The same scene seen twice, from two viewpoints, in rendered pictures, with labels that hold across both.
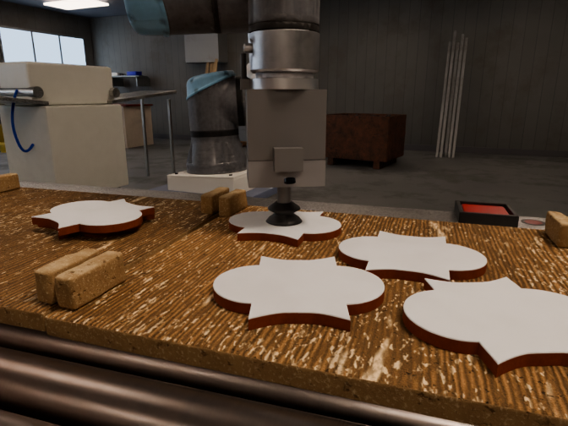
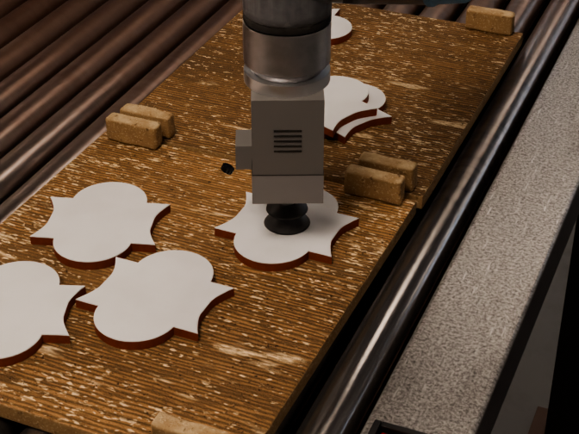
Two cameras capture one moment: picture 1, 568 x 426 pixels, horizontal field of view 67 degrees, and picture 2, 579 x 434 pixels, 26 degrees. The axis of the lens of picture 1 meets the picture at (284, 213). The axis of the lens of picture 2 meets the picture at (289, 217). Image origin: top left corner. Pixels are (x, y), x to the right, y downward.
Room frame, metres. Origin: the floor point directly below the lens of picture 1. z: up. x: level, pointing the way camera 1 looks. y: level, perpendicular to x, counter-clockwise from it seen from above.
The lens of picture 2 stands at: (0.59, -0.97, 1.59)
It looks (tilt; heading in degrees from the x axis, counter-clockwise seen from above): 33 degrees down; 95
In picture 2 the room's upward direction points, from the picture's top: straight up
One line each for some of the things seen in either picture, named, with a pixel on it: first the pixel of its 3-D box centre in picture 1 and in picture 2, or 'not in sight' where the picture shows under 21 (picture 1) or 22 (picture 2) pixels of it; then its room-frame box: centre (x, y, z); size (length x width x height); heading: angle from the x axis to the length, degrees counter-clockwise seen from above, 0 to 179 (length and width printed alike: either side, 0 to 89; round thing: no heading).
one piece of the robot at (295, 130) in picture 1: (282, 132); (274, 121); (0.48, 0.00, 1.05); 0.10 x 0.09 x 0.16; 6
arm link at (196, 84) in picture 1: (215, 101); not in sight; (1.07, 0.17, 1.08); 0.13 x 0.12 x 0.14; 94
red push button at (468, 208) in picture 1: (484, 214); not in sight; (0.61, -0.29, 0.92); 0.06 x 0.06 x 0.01; 73
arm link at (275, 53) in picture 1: (281, 57); (287, 41); (0.49, 0.00, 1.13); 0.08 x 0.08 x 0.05
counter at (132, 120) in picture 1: (95, 123); not in sight; (10.10, 4.31, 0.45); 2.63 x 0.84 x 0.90; 67
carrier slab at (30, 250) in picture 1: (26, 230); (331, 83); (0.51, 0.32, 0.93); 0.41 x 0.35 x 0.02; 73
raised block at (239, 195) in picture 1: (233, 202); (375, 184); (0.57, 0.07, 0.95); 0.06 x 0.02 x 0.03; 162
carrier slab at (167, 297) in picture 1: (362, 270); (158, 278); (0.38, -0.07, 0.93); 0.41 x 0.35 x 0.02; 72
